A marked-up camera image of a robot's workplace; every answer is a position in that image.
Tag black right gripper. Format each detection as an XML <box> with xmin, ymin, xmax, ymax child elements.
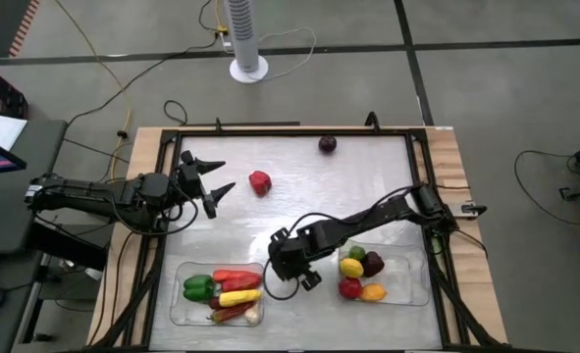
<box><xmin>267</xmin><ymin>226</ymin><xmax>323</xmax><ymax>292</ymax></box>

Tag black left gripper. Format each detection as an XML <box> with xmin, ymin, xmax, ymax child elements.
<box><xmin>169</xmin><ymin>149</ymin><xmax>237</xmax><ymax>221</ymax></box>

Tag yellow lemon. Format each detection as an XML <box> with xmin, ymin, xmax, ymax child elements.
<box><xmin>339</xmin><ymin>257</ymin><xmax>365</xmax><ymax>279</ymax></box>

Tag red bell pepper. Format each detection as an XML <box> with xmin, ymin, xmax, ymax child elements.
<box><xmin>247</xmin><ymin>170</ymin><xmax>274</xmax><ymax>198</ymax></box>

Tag dark purple plum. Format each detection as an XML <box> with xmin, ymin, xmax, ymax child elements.
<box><xmin>360</xmin><ymin>250</ymin><xmax>386</xmax><ymax>278</ymax></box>

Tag long red pepper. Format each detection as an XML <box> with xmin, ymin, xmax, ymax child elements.
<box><xmin>220</xmin><ymin>274</ymin><xmax>264</xmax><ymax>294</ymax></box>

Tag yellow corn cob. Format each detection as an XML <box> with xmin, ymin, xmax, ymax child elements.
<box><xmin>218</xmin><ymin>288</ymin><xmax>264</xmax><ymax>309</ymax></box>

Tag green bell pepper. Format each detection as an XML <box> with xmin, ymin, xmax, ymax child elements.
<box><xmin>182</xmin><ymin>274</ymin><xmax>217</xmax><ymax>303</ymax></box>

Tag orange mango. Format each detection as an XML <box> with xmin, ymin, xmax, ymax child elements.
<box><xmin>359</xmin><ymin>282</ymin><xmax>389</xmax><ymax>303</ymax></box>

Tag wooden table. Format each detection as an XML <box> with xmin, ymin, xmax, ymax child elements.
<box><xmin>86</xmin><ymin>126</ymin><xmax>509</xmax><ymax>347</ymax></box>

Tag clear plastic bin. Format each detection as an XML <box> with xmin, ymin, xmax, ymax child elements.
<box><xmin>169</xmin><ymin>261</ymin><xmax>266</xmax><ymax>328</ymax></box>
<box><xmin>337</xmin><ymin>239</ymin><xmax>430</xmax><ymax>308</ymax></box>

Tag purple onion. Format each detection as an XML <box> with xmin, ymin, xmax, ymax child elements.
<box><xmin>317</xmin><ymin>134</ymin><xmax>339</xmax><ymax>155</ymax></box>

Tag white tower fan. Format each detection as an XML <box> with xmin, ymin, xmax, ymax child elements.
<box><xmin>222</xmin><ymin>0</ymin><xmax>270</xmax><ymax>84</ymax></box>

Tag dark grey desk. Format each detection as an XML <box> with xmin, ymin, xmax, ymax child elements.
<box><xmin>0</xmin><ymin>117</ymin><xmax>69</xmax><ymax>255</ymax></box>

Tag white paper sheet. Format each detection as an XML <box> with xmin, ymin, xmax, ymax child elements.
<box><xmin>0</xmin><ymin>110</ymin><xmax>28</xmax><ymax>202</ymax></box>

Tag black mat orange edge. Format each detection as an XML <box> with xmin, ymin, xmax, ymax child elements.
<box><xmin>0</xmin><ymin>0</ymin><xmax>41</xmax><ymax>59</ymax></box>

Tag black aluminium table frame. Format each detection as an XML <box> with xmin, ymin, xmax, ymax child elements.
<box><xmin>90</xmin><ymin>117</ymin><xmax>509</xmax><ymax>353</ymax></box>

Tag looped black cable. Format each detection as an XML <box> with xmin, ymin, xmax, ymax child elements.
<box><xmin>163</xmin><ymin>99</ymin><xmax>189</xmax><ymax>126</ymax></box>

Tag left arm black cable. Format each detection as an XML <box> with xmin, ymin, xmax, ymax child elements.
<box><xmin>106</xmin><ymin>178</ymin><xmax>200</xmax><ymax>237</ymax></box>

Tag yellow floor cable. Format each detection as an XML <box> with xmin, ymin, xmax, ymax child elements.
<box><xmin>53</xmin><ymin>0</ymin><xmax>132</xmax><ymax>190</ymax></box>

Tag white fan cable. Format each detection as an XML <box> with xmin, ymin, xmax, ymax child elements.
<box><xmin>219</xmin><ymin>26</ymin><xmax>318</xmax><ymax>82</ymax></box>

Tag thin black floor cable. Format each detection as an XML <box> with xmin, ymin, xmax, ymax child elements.
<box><xmin>513</xmin><ymin>148</ymin><xmax>580</xmax><ymax>228</ymax></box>

